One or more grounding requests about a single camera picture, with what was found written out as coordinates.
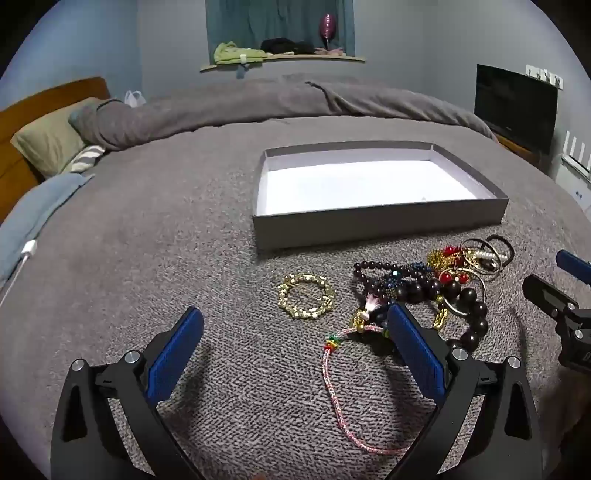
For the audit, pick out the olive pillow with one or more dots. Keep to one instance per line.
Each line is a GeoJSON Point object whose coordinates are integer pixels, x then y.
{"type": "Point", "coordinates": [46, 138]}

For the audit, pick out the wooden headboard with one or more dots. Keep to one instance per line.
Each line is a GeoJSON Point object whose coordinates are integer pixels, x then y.
{"type": "Point", "coordinates": [46, 92]}

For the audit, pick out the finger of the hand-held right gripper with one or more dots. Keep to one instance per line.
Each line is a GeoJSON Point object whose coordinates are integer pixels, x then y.
{"type": "Point", "coordinates": [575, 264]}
{"type": "Point", "coordinates": [547, 295]}

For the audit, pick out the wooden window sill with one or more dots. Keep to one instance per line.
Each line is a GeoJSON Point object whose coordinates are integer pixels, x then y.
{"type": "Point", "coordinates": [286, 61]}

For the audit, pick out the wooden television stand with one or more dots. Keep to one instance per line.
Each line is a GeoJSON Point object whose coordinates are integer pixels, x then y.
{"type": "Point", "coordinates": [521, 150]}

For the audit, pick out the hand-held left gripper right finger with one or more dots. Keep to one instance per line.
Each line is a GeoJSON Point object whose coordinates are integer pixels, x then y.
{"type": "Point", "coordinates": [415, 350]}

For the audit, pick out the pearl hair clip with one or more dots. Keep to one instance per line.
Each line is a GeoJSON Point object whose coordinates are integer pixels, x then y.
{"type": "Point", "coordinates": [482, 255]}

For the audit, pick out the pink cloth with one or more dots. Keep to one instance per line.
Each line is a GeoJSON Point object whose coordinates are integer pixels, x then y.
{"type": "Point", "coordinates": [330, 52]}

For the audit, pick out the grey duvet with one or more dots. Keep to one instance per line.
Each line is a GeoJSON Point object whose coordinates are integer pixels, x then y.
{"type": "Point", "coordinates": [277, 99]}

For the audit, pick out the white plastic bag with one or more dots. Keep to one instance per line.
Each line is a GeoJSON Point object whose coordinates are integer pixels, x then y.
{"type": "Point", "coordinates": [135, 98]}

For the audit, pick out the black cloth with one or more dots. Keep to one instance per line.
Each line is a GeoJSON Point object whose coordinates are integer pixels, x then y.
{"type": "Point", "coordinates": [284, 46]}

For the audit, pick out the white router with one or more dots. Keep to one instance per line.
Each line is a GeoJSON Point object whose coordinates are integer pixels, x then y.
{"type": "Point", "coordinates": [577, 159]}

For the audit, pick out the thin metal hoop bangle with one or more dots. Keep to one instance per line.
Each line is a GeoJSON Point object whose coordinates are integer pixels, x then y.
{"type": "Point", "coordinates": [490, 275]}

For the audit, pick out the pink glass ornament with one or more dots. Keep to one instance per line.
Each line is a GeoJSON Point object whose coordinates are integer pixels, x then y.
{"type": "Point", "coordinates": [328, 25]}

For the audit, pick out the green cloth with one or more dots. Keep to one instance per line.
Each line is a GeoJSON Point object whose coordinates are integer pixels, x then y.
{"type": "Point", "coordinates": [233, 53]}

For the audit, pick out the shallow grey cardboard box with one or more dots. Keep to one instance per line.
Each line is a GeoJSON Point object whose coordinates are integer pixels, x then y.
{"type": "Point", "coordinates": [369, 184]}

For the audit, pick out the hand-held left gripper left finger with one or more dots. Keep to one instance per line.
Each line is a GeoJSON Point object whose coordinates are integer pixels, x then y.
{"type": "Point", "coordinates": [173, 355]}

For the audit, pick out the black television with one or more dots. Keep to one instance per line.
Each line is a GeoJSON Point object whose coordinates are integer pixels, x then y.
{"type": "Point", "coordinates": [515, 106]}

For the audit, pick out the light blue blanket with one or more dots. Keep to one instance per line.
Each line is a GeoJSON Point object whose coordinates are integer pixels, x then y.
{"type": "Point", "coordinates": [32, 207]}

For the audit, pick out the striped pillow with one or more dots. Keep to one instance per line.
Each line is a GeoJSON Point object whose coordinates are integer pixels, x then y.
{"type": "Point", "coordinates": [85, 157]}

